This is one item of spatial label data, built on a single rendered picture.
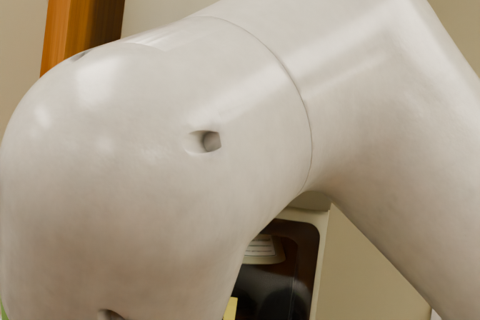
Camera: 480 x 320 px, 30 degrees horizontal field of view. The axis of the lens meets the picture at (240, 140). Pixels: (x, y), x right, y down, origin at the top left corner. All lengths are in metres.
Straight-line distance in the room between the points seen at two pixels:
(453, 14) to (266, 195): 1.31
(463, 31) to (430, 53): 1.21
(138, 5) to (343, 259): 0.68
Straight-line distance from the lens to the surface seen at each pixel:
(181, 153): 0.37
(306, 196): 1.20
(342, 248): 1.69
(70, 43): 1.22
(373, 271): 1.70
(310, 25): 0.45
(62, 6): 1.20
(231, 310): 1.26
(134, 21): 1.27
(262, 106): 0.40
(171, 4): 1.26
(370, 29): 0.47
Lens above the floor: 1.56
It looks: 3 degrees down
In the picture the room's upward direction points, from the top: 7 degrees clockwise
